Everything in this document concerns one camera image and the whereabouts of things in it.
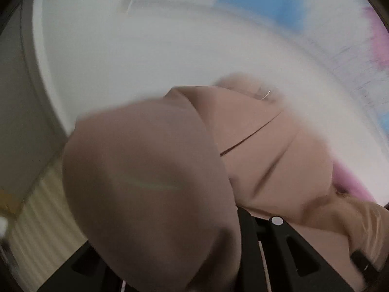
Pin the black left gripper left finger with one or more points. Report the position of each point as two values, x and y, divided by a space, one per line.
84 271

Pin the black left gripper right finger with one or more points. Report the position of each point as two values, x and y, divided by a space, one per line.
274 257

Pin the grey door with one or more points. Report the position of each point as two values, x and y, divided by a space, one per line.
28 141

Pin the pink floral bed sheet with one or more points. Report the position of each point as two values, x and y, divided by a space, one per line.
345 182

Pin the colourful wall map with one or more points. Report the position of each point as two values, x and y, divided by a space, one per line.
348 36

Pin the dusty pink jacket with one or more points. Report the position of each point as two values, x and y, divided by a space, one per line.
155 187

